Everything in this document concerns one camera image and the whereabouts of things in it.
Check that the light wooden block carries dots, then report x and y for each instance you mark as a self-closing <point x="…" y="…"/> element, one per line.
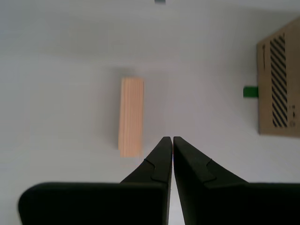
<point x="131" y="117"/>

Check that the brown cardboard box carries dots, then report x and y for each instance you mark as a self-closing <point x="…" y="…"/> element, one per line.
<point x="293" y="82"/>

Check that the green tape marker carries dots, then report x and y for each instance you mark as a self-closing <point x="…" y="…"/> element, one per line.
<point x="250" y="91"/>

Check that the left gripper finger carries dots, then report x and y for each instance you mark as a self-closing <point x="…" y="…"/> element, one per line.
<point x="234" y="206"/>
<point x="105" y="204"/>

